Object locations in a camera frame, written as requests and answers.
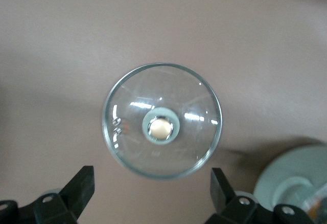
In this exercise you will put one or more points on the light green cooking pot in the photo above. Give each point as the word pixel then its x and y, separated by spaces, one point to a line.
pixel 286 167

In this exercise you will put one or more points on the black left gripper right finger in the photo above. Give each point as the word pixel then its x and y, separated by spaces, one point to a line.
pixel 219 190

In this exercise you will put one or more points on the glass pot lid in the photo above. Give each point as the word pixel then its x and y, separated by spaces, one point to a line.
pixel 184 96

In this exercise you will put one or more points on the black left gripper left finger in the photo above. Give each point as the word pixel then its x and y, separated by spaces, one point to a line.
pixel 79 190

